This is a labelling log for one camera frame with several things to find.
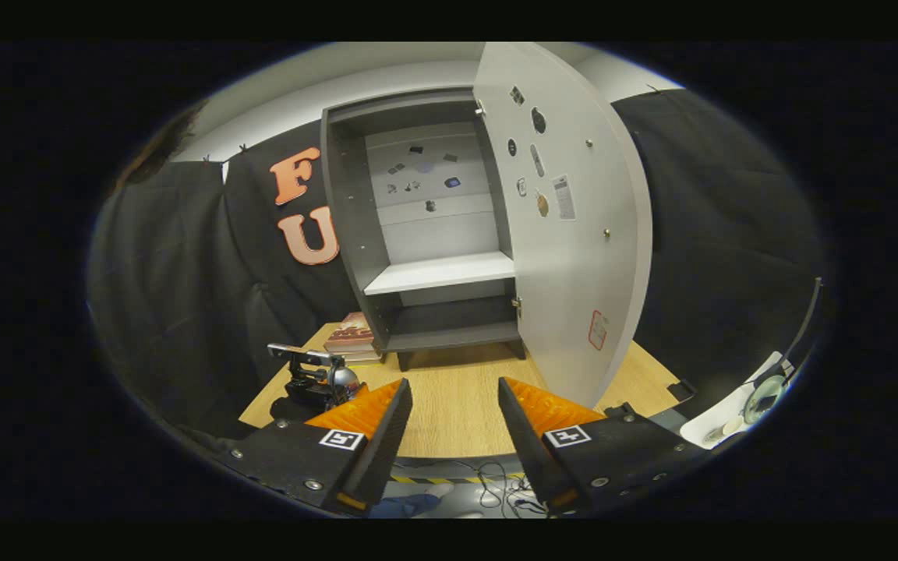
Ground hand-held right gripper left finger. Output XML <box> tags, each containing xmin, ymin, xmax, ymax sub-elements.
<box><xmin>215</xmin><ymin>378</ymin><xmax>413</xmax><ymax>517</ymax></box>

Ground white table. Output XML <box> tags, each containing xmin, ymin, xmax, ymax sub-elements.
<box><xmin>679</xmin><ymin>351</ymin><xmax>797</xmax><ymax>450</ymax></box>

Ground dark grey cabinet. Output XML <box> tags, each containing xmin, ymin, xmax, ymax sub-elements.
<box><xmin>320</xmin><ymin>86</ymin><xmax>529</xmax><ymax>372</ymax></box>

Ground black backdrop cloth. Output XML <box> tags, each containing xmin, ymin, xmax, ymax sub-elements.
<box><xmin>90</xmin><ymin>87</ymin><xmax>828</xmax><ymax>437</ymax></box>

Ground black cable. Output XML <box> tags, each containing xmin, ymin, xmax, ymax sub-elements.
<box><xmin>796</xmin><ymin>277</ymin><xmax>824</xmax><ymax>367</ymax></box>

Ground person's head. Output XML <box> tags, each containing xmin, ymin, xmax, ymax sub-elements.
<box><xmin>115</xmin><ymin>100</ymin><xmax>210</xmax><ymax>189</ymax></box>

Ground white cabinet shelf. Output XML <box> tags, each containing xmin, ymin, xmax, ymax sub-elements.
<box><xmin>363</xmin><ymin>251</ymin><xmax>516</xmax><ymax>296</ymax></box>

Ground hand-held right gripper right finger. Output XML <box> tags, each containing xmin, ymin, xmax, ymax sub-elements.
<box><xmin>498</xmin><ymin>376</ymin><xmax>711</xmax><ymax>515</ymax></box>

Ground black floor cables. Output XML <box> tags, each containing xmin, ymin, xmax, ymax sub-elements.
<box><xmin>457</xmin><ymin>460</ymin><xmax>547</xmax><ymax>517</ymax></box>

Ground round green device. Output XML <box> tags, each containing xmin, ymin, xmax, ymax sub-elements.
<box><xmin>744</xmin><ymin>374</ymin><xmax>789</xmax><ymax>425</ymax></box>

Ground stack of books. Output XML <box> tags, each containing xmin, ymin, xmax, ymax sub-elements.
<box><xmin>324</xmin><ymin>312</ymin><xmax>384</xmax><ymax>365</ymax></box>

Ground light grey cabinet door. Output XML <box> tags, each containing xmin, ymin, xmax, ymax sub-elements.
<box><xmin>472</xmin><ymin>43</ymin><xmax>652</xmax><ymax>410</ymax></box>

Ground blue cloth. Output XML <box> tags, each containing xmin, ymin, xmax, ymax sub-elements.
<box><xmin>371</xmin><ymin>483</ymin><xmax>456</xmax><ymax>519</ymax></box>

